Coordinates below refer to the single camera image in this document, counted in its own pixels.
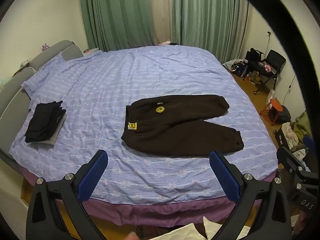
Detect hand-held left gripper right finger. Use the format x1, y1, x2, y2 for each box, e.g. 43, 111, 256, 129
209, 150, 293, 240

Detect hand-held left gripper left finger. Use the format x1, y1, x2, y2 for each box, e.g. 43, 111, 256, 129
26, 149, 108, 240

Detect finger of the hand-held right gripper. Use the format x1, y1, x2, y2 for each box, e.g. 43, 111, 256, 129
302, 135, 315, 153
276, 146, 310, 174

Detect brown pants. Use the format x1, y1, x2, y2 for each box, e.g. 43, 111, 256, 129
121, 94, 244, 157

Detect green garment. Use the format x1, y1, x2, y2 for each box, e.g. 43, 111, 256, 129
292, 111, 313, 140

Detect white floral cloth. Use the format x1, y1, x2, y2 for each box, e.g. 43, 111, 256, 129
281, 122, 306, 151

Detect dark bag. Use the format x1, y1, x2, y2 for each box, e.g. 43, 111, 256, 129
279, 105, 292, 123

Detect red stool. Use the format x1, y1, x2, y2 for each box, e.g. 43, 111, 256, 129
259, 98, 283, 127

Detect folded grey garment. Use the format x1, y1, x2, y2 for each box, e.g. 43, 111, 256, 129
37, 115, 67, 146

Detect stack of folded black clothes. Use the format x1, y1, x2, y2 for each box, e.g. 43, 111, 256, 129
24, 101, 67, 144

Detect white quilted cloth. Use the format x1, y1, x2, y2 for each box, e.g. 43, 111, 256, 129
152, 216, 253, 240

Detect dark brown cloth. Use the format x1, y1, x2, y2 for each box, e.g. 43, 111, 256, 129
136, 224, 208, 240

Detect black chair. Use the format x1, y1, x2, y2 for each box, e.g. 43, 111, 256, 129
246, 49, 287, 92

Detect blue striped bed cover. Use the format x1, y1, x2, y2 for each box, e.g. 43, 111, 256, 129
9, 45, 278, 207

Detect black bag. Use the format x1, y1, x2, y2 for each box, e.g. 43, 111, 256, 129
245, 47, 265, 63

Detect white patterned bag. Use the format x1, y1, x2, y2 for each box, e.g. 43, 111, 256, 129
223, 59, 247, 78

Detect blue striped pillow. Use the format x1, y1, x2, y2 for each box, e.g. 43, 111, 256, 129
20, 50, 103, 98

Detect grey padded headboard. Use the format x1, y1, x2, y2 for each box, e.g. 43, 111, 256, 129
0, 39, 84, 155

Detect green curtain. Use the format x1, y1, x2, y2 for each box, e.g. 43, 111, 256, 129
172, 0, 250, 64
79, 0, 155, 53

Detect beige curtain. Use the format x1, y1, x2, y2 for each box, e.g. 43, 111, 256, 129
146, 0, 175, 47

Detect small camera on stand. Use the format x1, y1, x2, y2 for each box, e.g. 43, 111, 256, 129
266, 31, 273, 63

